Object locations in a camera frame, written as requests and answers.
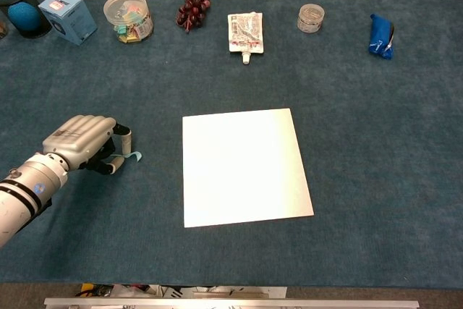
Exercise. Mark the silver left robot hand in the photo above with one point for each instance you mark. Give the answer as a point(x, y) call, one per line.
point(77, 139)

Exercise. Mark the small light blue strip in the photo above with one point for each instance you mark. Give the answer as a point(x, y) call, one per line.
point(134, 156)

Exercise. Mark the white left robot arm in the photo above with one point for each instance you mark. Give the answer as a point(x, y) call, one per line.
point(27, 189)

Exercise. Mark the black mesh pen holder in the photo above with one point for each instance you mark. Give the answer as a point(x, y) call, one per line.
point(30, 30)

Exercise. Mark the light blue cardboard box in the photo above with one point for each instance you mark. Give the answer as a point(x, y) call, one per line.
point(68, 16)

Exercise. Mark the clear jar of binder clips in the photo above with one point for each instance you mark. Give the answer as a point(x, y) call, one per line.
point(129, 16)

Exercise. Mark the brown object at edge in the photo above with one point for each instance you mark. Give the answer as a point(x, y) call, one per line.
point(2, 28)

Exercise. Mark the blue textured ball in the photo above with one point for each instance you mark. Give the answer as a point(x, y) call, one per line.
point(23, 16)

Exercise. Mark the dark teal felt table mat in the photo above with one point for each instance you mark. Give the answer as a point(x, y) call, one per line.
point(231, 81)

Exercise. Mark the white square paper sheet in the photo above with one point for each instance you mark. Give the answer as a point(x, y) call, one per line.
point(242, 168)

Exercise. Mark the dark red grape bunch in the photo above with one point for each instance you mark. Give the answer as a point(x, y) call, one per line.
point(193, 7)

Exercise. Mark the white panel with clutter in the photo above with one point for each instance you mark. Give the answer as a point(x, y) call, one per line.
point(181, 291)

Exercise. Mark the white spouted pouch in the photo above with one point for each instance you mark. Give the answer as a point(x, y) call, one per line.
point(245, 32)

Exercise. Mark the small clear round container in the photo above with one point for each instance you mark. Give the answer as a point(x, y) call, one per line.
point(310, 18)

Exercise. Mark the blue wrapped packet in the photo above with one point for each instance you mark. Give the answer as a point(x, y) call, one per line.
point(380, 38)

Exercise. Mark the silver aluminium rail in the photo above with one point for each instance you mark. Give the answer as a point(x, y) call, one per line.
point(231, 303)

